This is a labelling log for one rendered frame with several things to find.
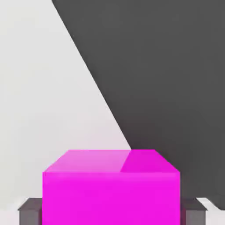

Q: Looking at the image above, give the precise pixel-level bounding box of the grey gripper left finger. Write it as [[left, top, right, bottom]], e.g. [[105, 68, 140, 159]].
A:
[[0, 197, 43, 225]]

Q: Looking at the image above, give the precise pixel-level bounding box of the small magenta cube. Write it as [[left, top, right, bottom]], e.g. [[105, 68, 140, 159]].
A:
[[42, 149, 181, 225]]

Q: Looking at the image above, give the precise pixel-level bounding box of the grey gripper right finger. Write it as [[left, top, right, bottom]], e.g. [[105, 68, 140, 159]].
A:
[[180, 197, 225, 225]]

